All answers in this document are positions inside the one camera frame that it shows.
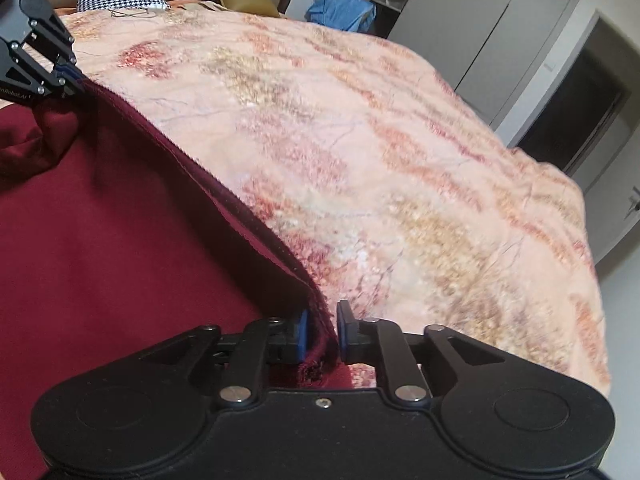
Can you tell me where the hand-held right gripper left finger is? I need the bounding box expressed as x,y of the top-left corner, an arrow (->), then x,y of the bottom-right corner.
135,310 -> 309,407

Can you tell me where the white charger cable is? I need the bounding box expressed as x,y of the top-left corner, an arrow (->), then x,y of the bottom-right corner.
107,4 -> 167,17

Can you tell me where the grey wardrobe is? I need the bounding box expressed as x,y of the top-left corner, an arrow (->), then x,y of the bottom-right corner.
345,0 -> 587,130

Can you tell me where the blue cloth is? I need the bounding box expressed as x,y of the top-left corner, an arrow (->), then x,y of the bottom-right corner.
305,0 -> 377,34

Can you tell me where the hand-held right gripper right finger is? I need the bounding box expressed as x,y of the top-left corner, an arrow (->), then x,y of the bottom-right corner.
336,300 -> 507,405

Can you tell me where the dark red long-sleeved shirt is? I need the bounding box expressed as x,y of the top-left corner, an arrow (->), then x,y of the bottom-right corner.
0,80 -> 351,476

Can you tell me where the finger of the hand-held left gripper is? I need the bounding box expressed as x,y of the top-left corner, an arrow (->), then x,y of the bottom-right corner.
21,0 -> 78,69
0,40 -> 86,99

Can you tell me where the floral peach duvet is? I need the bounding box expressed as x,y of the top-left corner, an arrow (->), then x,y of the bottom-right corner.
50,7 -> 613,401

